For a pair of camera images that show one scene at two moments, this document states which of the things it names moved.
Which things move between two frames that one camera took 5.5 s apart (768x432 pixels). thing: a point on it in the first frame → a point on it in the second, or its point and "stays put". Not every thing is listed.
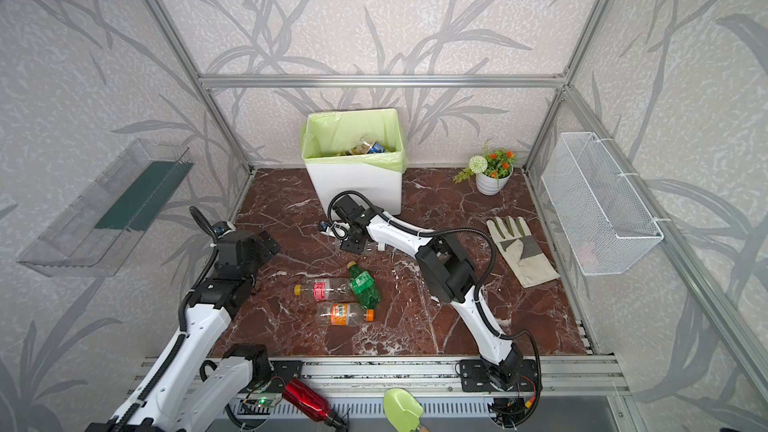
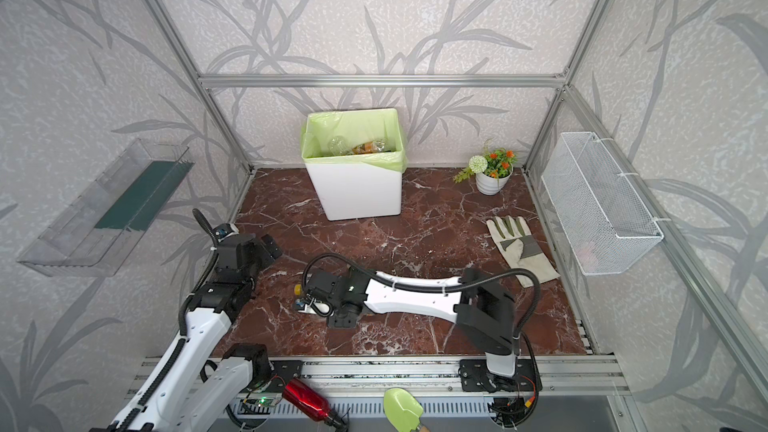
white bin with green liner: (357, 151) stays put
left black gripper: (264, 243) stays put
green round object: (402, 409) stays put
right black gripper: (345, 234) → (313, 287)
